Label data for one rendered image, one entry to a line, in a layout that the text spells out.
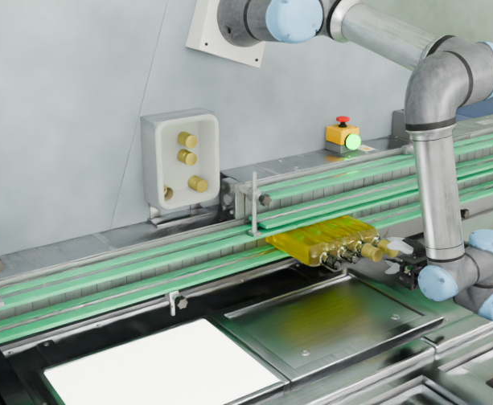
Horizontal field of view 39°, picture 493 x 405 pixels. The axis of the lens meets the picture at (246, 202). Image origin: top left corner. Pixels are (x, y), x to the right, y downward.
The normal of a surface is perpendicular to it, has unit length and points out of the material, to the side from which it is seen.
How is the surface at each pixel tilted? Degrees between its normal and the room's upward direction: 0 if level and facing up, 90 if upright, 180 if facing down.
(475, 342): 90
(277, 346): 90
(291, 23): 6
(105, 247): 90
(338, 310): 90
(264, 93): 0
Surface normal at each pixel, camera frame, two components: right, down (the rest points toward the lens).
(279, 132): 0.56, 0.29
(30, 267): 0.00, -0.94
